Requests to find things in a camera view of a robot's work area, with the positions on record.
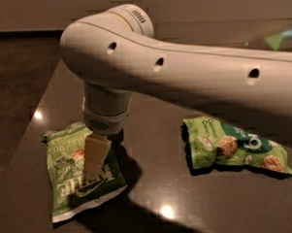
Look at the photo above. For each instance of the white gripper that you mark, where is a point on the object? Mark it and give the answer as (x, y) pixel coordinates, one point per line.
(105, 122)

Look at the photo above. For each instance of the green jalapeno chip bag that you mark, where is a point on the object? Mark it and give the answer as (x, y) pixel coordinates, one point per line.
(71, 191)

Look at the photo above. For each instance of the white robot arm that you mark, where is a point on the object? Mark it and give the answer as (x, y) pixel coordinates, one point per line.
(115, 54)

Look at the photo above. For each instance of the green coconut crunch snack bag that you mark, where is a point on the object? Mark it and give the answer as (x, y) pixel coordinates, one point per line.
(212, 142)

